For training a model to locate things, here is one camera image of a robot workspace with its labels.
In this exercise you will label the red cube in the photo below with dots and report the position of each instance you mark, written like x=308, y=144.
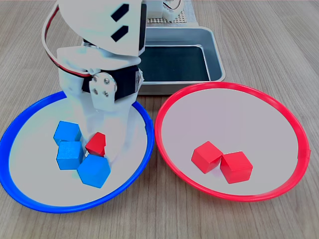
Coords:
x=96, y=144
x=205, y=156
x=236, y=168

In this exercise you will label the blue cube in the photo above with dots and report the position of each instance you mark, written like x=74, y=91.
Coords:
x=66, y=132
x=94, y=171
x=69, y=155

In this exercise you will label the black mat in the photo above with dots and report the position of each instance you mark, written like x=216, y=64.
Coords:
x=174, y=64

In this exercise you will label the blue-rimmed white plate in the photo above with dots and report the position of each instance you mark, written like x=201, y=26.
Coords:
x=37, y=149

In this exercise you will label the steel tray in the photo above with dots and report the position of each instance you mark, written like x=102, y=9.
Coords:
x=216, y=64

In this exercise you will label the red-rimmed white plate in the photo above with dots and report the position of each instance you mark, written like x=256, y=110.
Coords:
x=224, y=119

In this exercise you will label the pale perforated base plate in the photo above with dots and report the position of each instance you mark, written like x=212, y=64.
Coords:
x=190, y=15

